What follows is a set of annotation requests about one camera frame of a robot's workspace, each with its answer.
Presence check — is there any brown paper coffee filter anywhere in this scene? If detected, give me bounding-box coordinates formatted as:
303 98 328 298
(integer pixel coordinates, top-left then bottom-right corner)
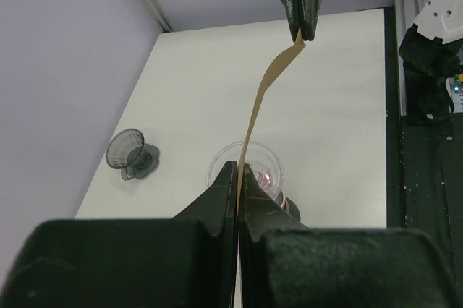
234 27 307 226

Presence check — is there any grey plastic dripper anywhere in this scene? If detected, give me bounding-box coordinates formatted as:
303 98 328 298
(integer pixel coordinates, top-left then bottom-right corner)
104 128 160 181

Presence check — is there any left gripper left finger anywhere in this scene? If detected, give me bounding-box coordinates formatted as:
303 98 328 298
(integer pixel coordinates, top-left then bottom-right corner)
1 161 237 307

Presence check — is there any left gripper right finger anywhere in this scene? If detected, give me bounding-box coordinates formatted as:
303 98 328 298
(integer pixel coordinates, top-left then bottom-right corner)
238 166 462 307

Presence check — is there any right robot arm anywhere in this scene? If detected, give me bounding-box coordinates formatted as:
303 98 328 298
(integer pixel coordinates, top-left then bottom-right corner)
281 0 462 126

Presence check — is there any clear glass dripper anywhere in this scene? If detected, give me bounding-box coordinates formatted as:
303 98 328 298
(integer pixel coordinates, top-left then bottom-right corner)
207 142 286 209

